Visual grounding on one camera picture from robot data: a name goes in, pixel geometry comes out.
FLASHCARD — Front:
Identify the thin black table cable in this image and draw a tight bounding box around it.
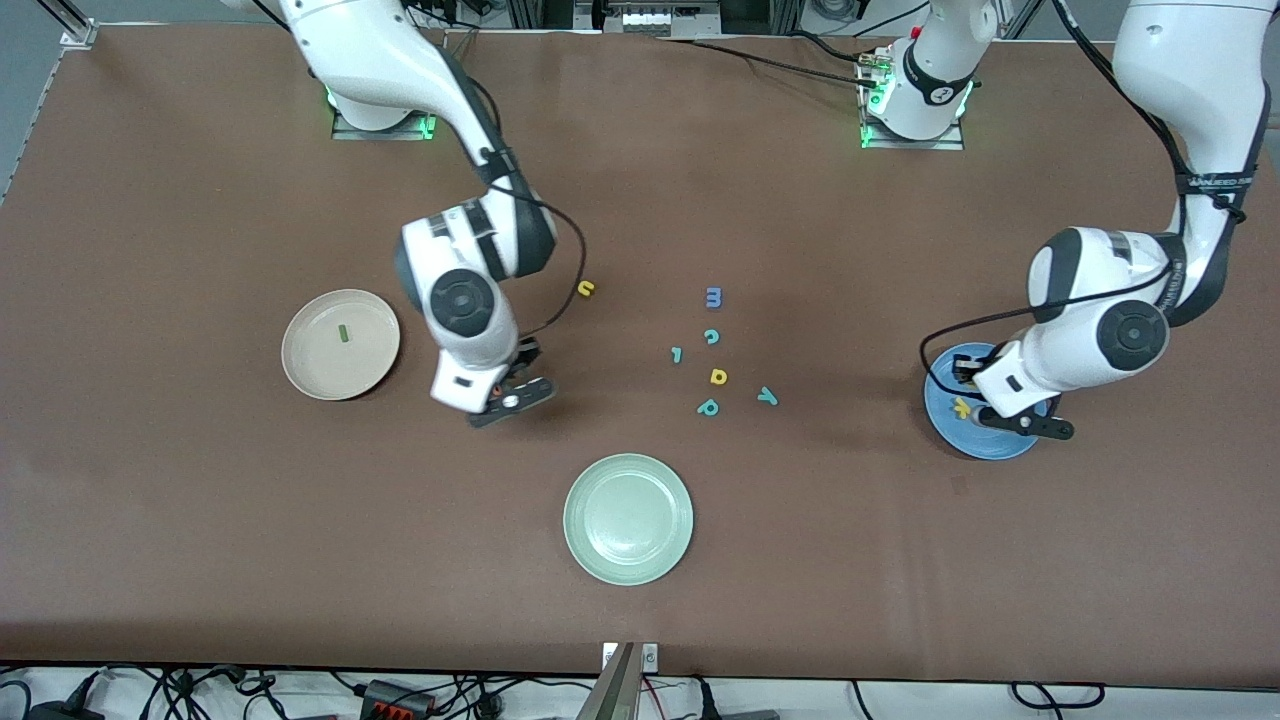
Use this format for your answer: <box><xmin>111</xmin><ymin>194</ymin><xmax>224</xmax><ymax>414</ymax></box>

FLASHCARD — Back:
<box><xmin>655</xmin><ymin>35</ymin><xmax>883</xmax><ymax>91</ymax></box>

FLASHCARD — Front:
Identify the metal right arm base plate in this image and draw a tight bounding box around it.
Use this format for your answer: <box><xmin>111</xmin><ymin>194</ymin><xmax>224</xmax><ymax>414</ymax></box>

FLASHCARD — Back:
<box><xmin>331</xmin><ymin>108</ymin><xmax>439</xmax><ymax>142</ymax></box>

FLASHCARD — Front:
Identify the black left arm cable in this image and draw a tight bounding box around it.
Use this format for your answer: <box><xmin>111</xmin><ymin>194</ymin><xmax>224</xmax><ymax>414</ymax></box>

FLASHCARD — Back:
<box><xmin>919</xmin><ymin>0</ymin><xmax>1251</xmax><ymax>387</ymax></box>

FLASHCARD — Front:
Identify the black looped floor cable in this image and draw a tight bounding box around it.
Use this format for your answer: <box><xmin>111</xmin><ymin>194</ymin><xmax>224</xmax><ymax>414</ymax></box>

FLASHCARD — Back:
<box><xmin>1008</xmin><ymin>681</ymin><xmax>1108</xmax><ymax>714</ymax></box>

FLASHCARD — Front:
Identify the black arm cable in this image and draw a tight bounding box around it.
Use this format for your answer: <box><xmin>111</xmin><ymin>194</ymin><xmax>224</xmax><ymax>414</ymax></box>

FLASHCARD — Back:
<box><xmin>440</xmin><ymin>50</ymin><xmax>590</xmax><ymax>341</ymax></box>
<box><xmin>919</xmin><ymin>0</ymin><xmax>1251</xmax><ymax>387</ymax></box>

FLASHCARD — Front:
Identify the grey terminal block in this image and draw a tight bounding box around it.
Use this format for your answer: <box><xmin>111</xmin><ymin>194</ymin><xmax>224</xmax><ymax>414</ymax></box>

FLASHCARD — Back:
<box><xmin>598</xmin><ymin>0</ymin><xmax>723</xmax><ymax>37</ymax></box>

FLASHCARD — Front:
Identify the thick black table cable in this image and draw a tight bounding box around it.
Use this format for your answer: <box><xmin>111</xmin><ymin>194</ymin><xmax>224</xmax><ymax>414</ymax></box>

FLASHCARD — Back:
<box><xmin>788</xmin><ymin>30</ymin><xmax>881</xmax><ymax>67</ymax></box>

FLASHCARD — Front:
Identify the grey metal beam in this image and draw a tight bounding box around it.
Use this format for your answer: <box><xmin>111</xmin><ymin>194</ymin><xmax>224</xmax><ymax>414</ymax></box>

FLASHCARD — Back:
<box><xmin>574</xmin><ymin>642</ymin><xmax>642</xmax><ymax>720</ymax></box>

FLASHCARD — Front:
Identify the black orange power strip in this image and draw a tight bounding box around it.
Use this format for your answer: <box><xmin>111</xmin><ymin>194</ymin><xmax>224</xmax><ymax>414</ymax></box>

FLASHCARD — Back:
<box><xmin>358</xmin><ymin>679</ymin><xmax>438</xmax><ymax>720</ymax></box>

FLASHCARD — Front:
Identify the beige brown plate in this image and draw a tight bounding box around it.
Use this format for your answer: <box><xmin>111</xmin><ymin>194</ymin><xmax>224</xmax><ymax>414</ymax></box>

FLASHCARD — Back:
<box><xmin>281</xmin><ymin>289</ymin><xmax>402</xmax><ymax>402</ymax></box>

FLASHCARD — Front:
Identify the pale green plate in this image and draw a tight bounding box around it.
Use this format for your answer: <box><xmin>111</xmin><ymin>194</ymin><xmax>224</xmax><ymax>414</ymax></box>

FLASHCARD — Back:
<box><xmin>563</xmin><ymin>453</ymin><xmax>694</xmax><ymax>587</ymax></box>

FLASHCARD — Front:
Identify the blue plate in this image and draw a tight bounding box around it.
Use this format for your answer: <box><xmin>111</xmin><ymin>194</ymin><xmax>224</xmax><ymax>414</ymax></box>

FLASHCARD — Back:
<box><xmin>923</xmin><ymin>342</ymin><xmax>1048</xmax><ymax>461</ymax></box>

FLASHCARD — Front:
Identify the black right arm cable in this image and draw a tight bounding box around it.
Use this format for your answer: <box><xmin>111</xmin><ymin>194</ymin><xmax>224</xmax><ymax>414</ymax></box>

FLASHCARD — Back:
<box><xmin>440</xmin><ymin>50</ymin><xmax>590</xmax><ymax>341</ymax></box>

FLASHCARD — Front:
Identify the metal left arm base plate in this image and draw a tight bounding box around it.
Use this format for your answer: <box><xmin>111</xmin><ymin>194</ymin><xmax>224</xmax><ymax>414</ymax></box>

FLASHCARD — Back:
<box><xmin>860</xmin><ymin>50</ymin><xmax>967</xmax><ymax>152</ymax></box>

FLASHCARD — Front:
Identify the aluminium corner bracket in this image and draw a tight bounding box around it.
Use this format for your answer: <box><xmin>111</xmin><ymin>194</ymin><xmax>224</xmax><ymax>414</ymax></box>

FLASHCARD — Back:
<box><xmin>40</xmin><ymin>0</ymin><xmax>99</xmax><ymax>49</ymax></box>

